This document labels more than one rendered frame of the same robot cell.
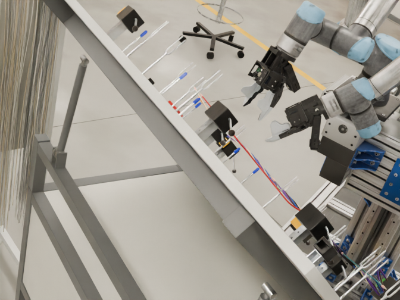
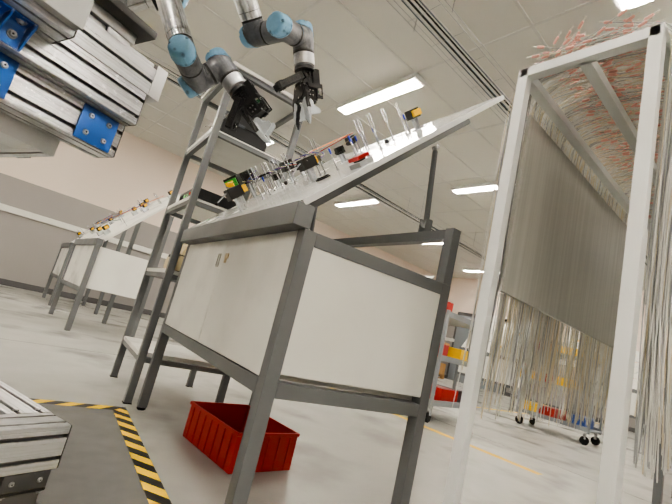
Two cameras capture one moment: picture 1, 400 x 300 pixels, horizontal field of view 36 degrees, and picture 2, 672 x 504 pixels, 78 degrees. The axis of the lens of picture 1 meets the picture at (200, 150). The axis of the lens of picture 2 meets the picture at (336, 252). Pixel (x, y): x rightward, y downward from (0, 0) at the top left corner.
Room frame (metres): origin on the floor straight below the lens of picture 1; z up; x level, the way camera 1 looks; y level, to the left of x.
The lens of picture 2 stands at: (3.01, 0.26, 0.55)
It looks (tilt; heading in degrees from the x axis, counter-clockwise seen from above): 11 degrees up; 187
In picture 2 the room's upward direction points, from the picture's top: 14 degrees clockwise
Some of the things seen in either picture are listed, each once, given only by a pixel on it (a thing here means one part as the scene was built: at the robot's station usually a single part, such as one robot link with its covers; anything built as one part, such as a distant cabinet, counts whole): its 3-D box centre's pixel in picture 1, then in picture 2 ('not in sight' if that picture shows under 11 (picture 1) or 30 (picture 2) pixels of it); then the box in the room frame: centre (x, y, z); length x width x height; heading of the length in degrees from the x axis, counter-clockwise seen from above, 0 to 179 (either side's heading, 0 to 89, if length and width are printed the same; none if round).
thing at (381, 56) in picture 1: (383, 55); not in sight; (2.21, -0.55, 1.33); 0.13 x 0.12 x 0.14; 64
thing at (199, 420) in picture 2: not in sight; (239, 434); (1.26, -0.15, 0.07); 0.39 x 0.29 x 0.14; 49
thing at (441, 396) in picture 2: not in sight; (441, 360); (-1.30, 1.04, 0.54); 0.99 x 0.50 x 1.08; 141
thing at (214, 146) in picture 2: not in sight; (211, 236); (0.66, -0.78, 0.92); 0.61 x 0.50 x 1.85; 40
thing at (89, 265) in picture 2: not in sight; (120, 252); (-1.21, -2.54, 0.83); 1.18 x 0.72 x 1.65; 47
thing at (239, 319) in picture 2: not in sight; (242, 294); (1.71, -0.15, 0.60); 0.55 x 0.03 x 0.39; 40
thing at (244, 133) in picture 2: not in sight; (238, 133); (0.78, -0.75, 1.56); 0.30 x 0.23 x 0.19; 131
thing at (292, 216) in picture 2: not in sight; (227, 229); (1.51, -0.34, 0.83); 1.18 x 0.05 x 0.06; 40
